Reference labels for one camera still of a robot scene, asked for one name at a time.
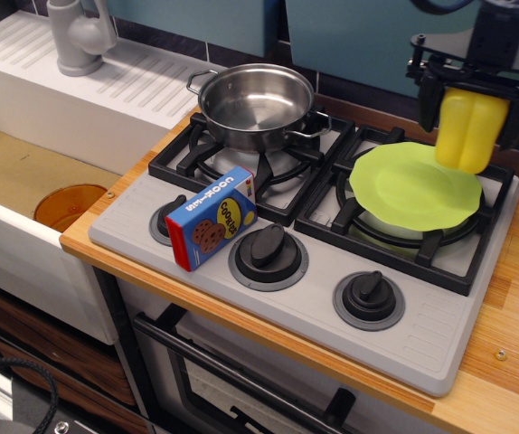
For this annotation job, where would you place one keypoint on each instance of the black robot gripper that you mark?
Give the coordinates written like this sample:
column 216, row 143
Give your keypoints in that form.
column 485, row 63

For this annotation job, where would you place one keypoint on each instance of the yellow toy bell pepper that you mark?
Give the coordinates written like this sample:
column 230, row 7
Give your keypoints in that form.
column 469, row 125

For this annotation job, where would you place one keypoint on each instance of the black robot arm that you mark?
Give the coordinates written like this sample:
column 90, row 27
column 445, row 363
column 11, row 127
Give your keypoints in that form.
column 497, row 17

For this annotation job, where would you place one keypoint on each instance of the lime green plate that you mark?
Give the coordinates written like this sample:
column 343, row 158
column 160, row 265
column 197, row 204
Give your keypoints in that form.
column 403, row 185

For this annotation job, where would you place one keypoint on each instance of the stainless steel pot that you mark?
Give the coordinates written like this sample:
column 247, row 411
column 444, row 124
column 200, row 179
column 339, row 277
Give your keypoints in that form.
column 258, row 107

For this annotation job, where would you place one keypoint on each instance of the right black stove knob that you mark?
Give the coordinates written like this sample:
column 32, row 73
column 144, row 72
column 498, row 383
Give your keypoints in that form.
column 369, row 301

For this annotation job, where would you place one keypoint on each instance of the black stove knob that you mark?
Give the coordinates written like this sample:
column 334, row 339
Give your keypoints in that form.
column 158, row 226
column 369, row 301
column 269, row 259

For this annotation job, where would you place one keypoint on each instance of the grey toy stove top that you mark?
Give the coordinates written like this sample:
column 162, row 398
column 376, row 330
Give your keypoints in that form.
column 424, row 349

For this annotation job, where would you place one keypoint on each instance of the middle black stove knob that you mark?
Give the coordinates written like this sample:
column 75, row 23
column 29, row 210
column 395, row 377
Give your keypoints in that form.
column 269, row 259

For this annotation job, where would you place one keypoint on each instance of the left black stove knob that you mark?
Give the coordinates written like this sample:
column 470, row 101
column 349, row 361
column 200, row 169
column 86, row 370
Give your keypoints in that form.
column 158, row 226

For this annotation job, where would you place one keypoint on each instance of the right black burner grate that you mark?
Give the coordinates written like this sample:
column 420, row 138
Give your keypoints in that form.
column 453, row 259

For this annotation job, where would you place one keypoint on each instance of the black burner grate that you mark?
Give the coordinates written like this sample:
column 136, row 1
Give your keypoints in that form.
column 453, row 259
column 283, row 179

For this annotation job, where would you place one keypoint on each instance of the left black burner grate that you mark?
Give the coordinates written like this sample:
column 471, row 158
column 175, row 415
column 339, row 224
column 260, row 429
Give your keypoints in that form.
column 283, row 179

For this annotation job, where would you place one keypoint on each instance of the blue cookie box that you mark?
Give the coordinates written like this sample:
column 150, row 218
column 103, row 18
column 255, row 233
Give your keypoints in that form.
column 213, row 218

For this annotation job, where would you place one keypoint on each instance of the grey toy faucet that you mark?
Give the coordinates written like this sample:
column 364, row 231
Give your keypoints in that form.
column 80, row 40

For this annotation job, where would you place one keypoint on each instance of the white toy sink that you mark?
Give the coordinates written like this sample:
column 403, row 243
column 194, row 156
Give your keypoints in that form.
column 56, row 131

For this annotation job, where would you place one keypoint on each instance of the wooden drawer cabinet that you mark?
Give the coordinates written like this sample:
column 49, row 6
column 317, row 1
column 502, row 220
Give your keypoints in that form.
column 89, row 376

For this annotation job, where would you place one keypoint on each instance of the oven door with handle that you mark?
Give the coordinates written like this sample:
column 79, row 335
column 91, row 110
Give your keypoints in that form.
column 222, row 382

